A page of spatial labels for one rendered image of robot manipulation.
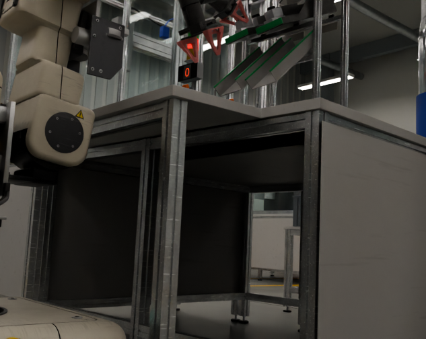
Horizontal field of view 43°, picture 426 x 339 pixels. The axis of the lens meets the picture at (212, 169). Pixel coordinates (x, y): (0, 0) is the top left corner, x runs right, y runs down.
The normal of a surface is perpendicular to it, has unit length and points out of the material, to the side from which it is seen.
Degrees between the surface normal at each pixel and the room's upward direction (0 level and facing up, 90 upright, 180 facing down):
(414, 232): 90
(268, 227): 90
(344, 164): 90
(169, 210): 90
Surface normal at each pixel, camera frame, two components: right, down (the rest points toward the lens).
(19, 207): -0.71, -0.13
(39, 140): 0.65, -0.07
